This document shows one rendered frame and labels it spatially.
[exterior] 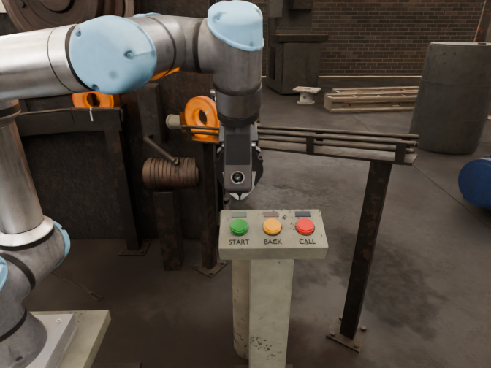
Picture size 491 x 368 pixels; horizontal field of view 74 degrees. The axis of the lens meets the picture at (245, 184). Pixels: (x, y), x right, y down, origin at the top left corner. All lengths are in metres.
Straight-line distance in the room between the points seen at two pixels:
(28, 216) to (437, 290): 1.50
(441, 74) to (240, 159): 2.82
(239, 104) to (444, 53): 2.82
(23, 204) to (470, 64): 3.04
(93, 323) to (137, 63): 0.79
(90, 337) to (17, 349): 0.17
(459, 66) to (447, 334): 2.22
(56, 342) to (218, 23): 0.78
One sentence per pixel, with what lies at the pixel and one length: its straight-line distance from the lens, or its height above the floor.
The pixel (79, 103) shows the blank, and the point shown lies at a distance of 1.53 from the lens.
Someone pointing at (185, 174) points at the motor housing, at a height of 0.49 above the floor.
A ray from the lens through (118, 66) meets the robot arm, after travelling 0.37.
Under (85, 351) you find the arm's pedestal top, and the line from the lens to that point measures 0.97.
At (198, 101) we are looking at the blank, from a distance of 1.22.
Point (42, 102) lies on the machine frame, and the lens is 1.69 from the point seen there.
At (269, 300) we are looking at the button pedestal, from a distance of 0.85.
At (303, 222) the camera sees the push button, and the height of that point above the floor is 0.61.
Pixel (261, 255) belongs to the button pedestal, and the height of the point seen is 0.55.
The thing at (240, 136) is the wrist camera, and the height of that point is 0.85.
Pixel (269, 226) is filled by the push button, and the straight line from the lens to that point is 0.74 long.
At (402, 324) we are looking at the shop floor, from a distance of 1.46.
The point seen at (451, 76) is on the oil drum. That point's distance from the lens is 3.22.
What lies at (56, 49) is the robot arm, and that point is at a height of 0.99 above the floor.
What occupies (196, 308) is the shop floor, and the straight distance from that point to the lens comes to 1.40.
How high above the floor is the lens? 1.02
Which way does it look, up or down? 26 degrees down
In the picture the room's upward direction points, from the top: straight up
